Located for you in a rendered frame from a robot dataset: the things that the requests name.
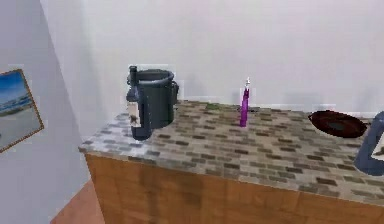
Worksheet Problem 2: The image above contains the dark red frying pan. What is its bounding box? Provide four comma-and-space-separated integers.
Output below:
307, 110, 372, 139

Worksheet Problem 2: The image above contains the purple spray bottle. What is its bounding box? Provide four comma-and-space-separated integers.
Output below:
239, 76, 252, 128

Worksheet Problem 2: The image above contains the dark blue wine bottle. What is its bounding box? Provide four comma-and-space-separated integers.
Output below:
125, 65, 155, 141

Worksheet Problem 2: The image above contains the wooden counter with stone top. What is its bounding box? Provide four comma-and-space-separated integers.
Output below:
78, 99, 384, 224

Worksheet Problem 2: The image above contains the framed beach picture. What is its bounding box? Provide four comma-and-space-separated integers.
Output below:
0, 68, 45, 154

